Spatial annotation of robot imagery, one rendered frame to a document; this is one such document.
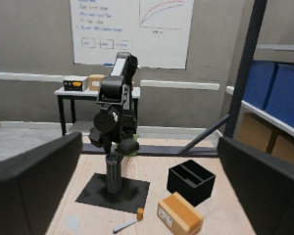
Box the dark grey metal post with diagonal brace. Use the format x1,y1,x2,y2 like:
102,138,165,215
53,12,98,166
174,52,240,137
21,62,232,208
178,0,268,154

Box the brown cardboard box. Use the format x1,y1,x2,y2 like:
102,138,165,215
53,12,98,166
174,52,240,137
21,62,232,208
157,192,204,235

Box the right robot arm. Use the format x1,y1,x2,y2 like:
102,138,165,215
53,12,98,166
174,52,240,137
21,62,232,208
88,52,138,148

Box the black rectangular mat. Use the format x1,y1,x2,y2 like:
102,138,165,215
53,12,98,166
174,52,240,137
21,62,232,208
75,172,151,214

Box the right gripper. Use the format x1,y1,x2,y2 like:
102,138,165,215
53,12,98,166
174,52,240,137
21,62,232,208
103,120,139,164

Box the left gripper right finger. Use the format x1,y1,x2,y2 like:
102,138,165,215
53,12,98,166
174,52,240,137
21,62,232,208
217,136,294,235

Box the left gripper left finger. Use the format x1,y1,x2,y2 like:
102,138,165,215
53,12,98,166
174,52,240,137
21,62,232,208
0,131,83,235

